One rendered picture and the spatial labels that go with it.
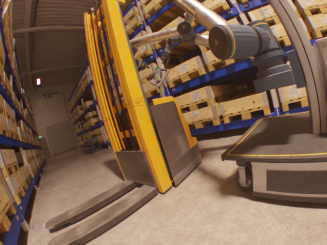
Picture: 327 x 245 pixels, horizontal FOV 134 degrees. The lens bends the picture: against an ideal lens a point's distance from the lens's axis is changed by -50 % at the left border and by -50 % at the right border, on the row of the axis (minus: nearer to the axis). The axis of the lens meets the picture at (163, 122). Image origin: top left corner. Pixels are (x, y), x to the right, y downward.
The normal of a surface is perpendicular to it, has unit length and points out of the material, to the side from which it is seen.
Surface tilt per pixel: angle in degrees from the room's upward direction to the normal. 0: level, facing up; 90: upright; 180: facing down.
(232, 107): 90
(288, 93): 90
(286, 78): 90
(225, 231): 0
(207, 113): 90
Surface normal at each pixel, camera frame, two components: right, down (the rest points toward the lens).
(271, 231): -0.29, -0.95
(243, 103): -0.64, 0.25
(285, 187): -0.79, 0.29
